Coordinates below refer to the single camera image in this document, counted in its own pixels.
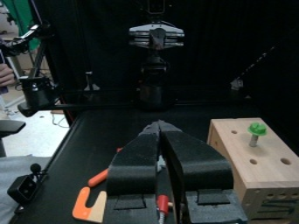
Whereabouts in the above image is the red toy screw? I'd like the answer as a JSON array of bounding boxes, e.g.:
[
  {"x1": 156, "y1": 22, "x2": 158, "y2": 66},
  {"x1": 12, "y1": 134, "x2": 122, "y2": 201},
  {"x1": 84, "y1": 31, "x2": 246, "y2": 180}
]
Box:
[{"x1": 155, "y1": 194, "x2": 174, "y2": 224}]

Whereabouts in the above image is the orange and wood toy wrench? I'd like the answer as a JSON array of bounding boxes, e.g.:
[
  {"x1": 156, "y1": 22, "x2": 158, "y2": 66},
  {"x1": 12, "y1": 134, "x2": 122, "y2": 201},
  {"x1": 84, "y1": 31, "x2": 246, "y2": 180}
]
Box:
[{"x1": 71, "y1": 186, "x2": 108, "y2": 224}]

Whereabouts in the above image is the person's hand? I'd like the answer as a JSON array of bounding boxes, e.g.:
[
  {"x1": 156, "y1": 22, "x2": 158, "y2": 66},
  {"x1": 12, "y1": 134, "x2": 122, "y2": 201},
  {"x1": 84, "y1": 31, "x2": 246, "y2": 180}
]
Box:
[{"x1": 0, "y1": 63, "x2": 18, "y2": 88}]

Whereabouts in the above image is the green cloth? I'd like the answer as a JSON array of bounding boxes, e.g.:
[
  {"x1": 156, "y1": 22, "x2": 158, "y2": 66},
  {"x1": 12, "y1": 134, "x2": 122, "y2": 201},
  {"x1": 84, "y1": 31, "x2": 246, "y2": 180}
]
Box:
[{"x1": 3, "y1": 0, "x2": 43, "y2": 51}]

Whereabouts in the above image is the small black box with microphone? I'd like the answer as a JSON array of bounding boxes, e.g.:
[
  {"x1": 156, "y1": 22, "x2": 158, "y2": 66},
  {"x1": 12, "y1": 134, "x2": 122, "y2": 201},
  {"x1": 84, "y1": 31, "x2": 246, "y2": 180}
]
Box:
[{"x1": 6, "y1": 163, "x2": 50, "y2": 206}]

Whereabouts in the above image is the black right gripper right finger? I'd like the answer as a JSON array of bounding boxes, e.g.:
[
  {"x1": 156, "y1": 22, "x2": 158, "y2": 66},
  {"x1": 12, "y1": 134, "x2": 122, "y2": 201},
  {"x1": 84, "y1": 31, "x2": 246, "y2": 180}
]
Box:
[{"x1": 159, "y1": 121, "x2": 249, "y2": 224}]

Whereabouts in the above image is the green toy bolt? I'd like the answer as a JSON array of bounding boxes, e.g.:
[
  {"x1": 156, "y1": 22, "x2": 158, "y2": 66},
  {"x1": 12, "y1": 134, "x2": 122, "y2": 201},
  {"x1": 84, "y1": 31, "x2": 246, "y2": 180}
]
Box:
[{"x1": 247, "y1": 122, "x2": 269, "y2": 148}]

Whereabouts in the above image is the black chair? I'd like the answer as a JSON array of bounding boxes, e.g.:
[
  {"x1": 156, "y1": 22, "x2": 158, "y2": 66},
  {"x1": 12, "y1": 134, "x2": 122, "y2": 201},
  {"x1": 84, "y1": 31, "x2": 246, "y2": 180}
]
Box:
[{"x1": 0, "y1": 119, "x2": 27, "y2": 158}]

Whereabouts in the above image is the wooden block with holes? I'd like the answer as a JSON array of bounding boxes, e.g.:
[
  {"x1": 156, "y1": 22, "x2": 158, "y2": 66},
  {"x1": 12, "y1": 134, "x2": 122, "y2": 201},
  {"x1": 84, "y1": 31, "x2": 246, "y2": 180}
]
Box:
[{"x1": 206, "y1": 117, "x2": 299, "y2": 221}]

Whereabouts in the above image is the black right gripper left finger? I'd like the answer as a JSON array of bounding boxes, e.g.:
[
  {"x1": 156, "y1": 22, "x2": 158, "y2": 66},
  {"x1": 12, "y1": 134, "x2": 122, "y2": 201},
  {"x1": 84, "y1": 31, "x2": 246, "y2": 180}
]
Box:
[{"x1": 104, "y1": 121, "x2": 162, "y2": 224}]

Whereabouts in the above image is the orange toy screwdriver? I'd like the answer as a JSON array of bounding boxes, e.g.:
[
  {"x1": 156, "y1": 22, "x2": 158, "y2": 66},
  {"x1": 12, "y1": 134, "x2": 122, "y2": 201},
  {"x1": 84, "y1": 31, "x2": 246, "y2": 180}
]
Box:
[{"x1": 87, "y1": 147, "x2": 124, "y2": 188}]

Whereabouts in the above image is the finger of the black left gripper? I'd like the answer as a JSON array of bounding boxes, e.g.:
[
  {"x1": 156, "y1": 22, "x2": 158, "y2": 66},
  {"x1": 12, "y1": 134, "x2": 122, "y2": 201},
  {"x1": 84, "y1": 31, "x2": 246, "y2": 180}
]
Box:
[
  {"x1": 150, "y1": 28, "x2": 160, "y2": 51},
  {"x1": 158, "y1": 28, "x2": 170, "y2": 51}
]

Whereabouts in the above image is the grey frame clamp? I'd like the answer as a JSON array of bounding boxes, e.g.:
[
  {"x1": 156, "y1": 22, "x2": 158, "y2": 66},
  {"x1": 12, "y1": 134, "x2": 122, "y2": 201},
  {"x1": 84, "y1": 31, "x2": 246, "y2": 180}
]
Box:
[{"x1": 228, "y1": 78, "x2": 246, "y2": 91}]

